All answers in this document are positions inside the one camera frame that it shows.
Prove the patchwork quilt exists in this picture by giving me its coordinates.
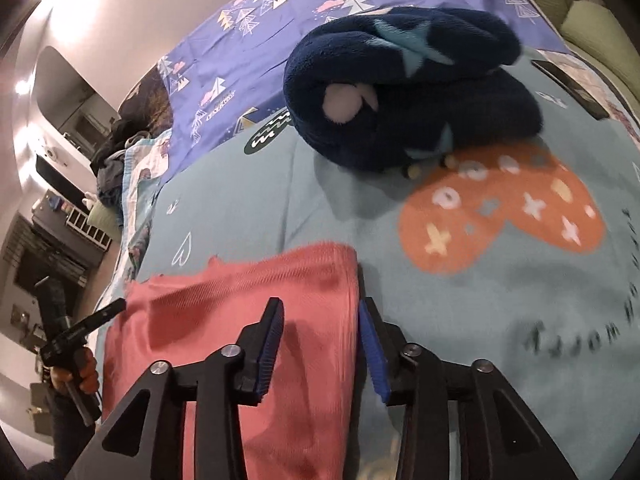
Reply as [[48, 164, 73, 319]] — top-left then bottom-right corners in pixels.
[[117, 127, 173, 281]]

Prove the black flat phone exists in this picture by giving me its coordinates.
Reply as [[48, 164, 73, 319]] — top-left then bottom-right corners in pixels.
[[530, 59, 608, 121]]

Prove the person's left hand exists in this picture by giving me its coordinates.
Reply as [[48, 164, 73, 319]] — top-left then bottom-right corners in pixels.
[[49, 346, 101, 397]]

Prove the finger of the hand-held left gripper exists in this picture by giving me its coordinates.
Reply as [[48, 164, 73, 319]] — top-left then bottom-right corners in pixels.
[[82, 298, 128, 337]]

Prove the pink long-sleeve sweater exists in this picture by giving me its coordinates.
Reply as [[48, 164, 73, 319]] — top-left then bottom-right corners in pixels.
[[102, 241, 373, 480]]

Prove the pile of dark clothes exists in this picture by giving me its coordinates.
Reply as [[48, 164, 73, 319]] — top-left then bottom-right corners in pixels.
[[89, 117, 153, 206]]

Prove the teal printed bed sheet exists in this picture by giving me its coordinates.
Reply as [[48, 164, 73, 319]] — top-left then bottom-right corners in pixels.
[[90, 45, 640, 480]]

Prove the purple tree-print sheet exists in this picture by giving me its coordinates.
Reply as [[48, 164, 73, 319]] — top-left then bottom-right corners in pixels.
[[156, 0, 576, 183]]

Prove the dark forest-print blanket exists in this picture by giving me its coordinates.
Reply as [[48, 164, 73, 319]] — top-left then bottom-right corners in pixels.
[[117, 67, 176, 131]]

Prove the person's left forearm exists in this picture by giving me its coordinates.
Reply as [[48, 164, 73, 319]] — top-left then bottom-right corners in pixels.
[[27, 391, 103, 480]]

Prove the navy star-print fleece garment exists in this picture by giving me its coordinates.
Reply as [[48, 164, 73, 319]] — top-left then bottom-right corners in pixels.
[[282, 6, 547, 177]]

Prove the white slatted rack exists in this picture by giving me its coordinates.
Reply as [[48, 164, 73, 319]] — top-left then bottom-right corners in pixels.
[[64, 209, 113, 252]]

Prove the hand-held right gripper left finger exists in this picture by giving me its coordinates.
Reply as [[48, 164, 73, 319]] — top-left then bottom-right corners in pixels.
[[75, 296, 286, 480]]

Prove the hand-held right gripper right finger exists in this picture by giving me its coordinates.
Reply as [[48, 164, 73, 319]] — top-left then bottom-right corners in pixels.
[[358, 296, 581, 480]]

